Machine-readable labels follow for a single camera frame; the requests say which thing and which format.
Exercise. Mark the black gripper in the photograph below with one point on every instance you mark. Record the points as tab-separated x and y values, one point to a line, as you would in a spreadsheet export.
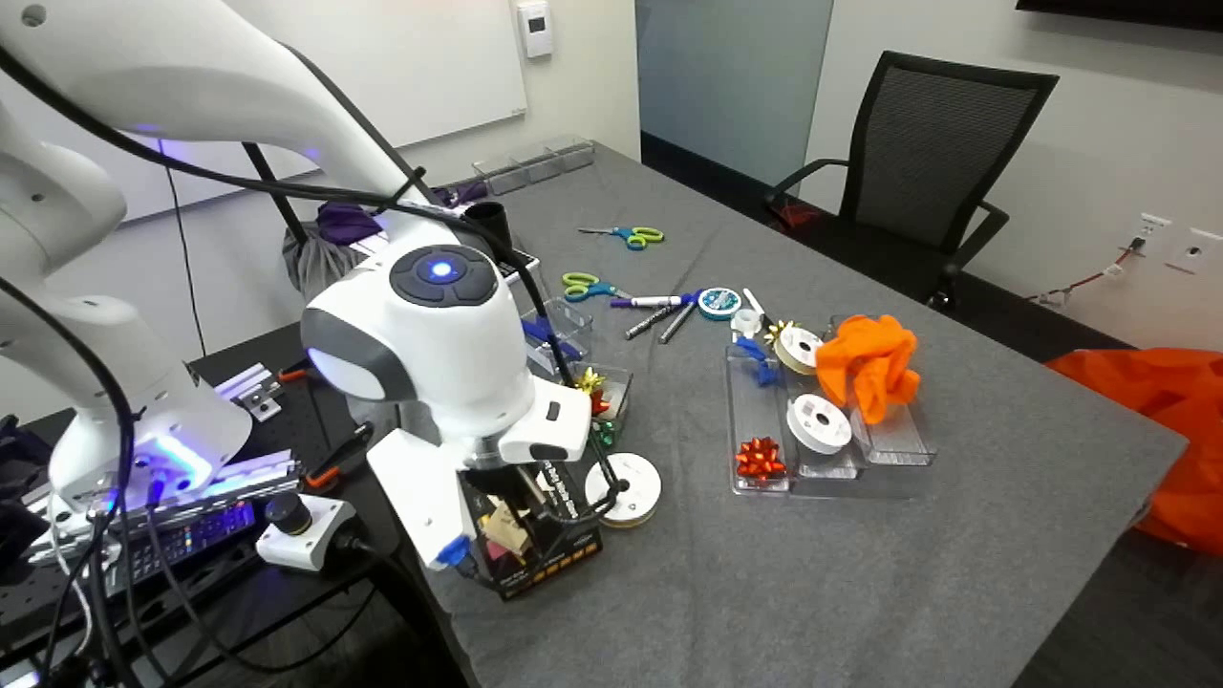
502	485

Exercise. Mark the cream block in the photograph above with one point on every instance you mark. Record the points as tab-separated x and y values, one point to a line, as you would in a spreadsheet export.
507	524

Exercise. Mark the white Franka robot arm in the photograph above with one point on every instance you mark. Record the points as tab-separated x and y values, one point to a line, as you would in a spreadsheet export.
434	344

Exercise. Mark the white pen in box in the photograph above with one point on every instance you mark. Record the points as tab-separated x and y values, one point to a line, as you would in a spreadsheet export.
555	491

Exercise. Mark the black cardboard box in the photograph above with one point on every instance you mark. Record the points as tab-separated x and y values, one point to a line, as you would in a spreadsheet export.
558	566

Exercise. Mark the clear box with blue item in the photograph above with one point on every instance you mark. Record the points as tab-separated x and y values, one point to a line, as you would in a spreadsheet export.
569	334

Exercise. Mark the white ribbon spool gold rim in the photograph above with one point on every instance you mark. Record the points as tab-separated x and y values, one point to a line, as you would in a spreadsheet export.
635	491

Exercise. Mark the green gift bow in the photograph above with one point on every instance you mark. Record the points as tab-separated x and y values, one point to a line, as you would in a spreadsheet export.
607	435

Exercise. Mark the small red gift bow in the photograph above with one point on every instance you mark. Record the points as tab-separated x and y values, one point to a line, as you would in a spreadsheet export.
602	407

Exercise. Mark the gold gift bow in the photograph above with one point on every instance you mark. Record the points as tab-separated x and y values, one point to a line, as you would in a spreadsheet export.
589	381

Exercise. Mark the clear square container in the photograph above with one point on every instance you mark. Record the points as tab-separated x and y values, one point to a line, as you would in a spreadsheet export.
617	394

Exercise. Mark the white emergency stop button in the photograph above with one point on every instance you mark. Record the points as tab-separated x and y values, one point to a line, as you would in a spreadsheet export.
305	532

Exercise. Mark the black side cart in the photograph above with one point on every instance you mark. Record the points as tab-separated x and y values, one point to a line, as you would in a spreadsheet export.
319	612

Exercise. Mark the green and blue scissors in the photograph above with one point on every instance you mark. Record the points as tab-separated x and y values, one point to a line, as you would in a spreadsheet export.
584	290

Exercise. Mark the large red gift bow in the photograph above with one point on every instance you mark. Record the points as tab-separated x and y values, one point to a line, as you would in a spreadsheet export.
763	460

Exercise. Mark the blue and white marker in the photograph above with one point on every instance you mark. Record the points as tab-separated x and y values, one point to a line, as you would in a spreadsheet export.
649	299

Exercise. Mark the blue ribbon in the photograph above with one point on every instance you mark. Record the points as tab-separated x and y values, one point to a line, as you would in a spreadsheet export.
757	361

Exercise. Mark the teal tape roll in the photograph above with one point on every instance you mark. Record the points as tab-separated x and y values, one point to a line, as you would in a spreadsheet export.
721	305

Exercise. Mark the small silver metal block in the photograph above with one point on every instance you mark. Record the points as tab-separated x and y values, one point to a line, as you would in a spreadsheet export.
249	388

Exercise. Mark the green and yellow scissors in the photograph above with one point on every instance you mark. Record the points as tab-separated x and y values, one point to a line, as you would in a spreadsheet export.
635	239

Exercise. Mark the grey tablecloth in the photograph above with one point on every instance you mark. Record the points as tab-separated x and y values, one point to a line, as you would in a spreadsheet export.
826	575

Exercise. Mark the plain white ribbon spool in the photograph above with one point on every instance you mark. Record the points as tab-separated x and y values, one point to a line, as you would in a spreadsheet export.
820	427

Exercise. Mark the white and gold ribbon spool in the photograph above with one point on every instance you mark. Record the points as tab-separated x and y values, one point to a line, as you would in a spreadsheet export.
798	348

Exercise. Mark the purple cloth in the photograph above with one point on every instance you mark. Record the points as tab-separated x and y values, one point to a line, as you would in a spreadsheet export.
346	222

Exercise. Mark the clear acrylic organiser tray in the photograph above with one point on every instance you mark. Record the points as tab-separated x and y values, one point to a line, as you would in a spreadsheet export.
891	443

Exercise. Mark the orange cloth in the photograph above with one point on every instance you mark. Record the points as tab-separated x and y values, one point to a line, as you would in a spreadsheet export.
869	364

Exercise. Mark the black tripod pole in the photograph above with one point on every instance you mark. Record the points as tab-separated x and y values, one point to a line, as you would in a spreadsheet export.
272	194

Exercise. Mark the whiteboard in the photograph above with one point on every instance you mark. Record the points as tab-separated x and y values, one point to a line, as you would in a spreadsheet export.
423	64

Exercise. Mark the grey blue door panel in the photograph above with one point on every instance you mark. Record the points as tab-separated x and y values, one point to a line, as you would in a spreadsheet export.
733	78

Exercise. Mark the black office chair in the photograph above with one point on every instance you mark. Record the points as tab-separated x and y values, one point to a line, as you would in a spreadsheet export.
932	153

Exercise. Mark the orange bag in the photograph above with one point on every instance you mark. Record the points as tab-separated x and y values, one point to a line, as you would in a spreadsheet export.
1170	421

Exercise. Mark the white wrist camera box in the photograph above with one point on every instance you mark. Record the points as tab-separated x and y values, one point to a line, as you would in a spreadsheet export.
416	500

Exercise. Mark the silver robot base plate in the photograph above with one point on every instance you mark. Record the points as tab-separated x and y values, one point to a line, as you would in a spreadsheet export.
217	491

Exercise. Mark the white wall thermostat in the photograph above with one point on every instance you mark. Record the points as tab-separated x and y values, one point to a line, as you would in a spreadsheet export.
537	23

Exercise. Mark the white wall outlet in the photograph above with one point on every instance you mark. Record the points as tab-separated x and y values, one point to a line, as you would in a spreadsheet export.
1204	250
1157	227

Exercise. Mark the black wall screen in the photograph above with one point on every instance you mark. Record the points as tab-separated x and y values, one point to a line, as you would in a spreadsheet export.
1120	11

